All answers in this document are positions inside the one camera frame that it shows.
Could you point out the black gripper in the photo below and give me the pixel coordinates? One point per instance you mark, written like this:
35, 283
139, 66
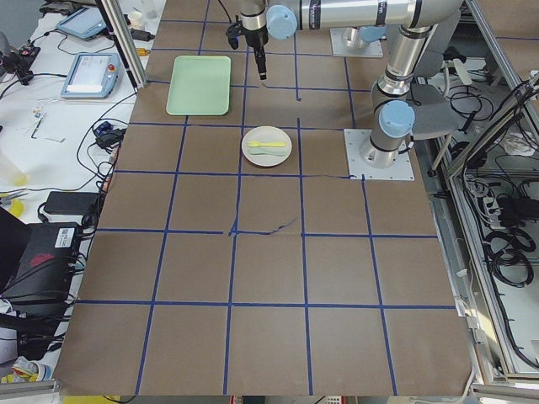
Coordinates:
257, 37

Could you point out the yellow plastic fork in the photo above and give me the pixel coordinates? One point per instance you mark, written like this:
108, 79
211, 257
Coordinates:
277, 144

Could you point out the white round plate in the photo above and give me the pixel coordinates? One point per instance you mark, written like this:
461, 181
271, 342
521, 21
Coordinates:
266, 134

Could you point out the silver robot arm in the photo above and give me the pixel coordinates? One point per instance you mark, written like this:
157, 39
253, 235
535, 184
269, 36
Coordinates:
403, 110
259, 20

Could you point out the light green tray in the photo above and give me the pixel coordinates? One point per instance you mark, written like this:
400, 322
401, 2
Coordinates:
199, 86

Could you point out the pale green plastic spoon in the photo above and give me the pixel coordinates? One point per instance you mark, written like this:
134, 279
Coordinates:
266, 151

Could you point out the near blue teach pendant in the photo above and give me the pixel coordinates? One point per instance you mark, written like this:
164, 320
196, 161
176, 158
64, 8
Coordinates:
92, 75

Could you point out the blue teach pendant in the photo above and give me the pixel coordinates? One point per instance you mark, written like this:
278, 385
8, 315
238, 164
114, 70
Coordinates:
84, 24
92, 75

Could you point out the far blue teach pendant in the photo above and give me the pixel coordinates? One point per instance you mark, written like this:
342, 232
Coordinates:
84, 24

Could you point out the grey office chair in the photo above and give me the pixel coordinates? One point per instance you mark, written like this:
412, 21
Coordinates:
434, 117

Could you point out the black power adapter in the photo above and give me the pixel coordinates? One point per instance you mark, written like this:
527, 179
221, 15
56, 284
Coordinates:
70, 203

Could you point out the plastic bottle yellow liquid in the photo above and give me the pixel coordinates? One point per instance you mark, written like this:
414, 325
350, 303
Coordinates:
10, 172

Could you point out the black laptop computer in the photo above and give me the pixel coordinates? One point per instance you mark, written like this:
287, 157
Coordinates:
38, 262

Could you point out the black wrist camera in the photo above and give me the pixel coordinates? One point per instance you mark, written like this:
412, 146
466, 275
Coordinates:
232, 36

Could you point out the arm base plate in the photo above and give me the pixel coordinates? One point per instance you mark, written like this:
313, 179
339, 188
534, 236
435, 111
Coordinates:
365, 162
364, 42

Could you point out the aluminium frame post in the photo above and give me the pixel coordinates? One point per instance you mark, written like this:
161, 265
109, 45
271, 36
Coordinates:
117, 26

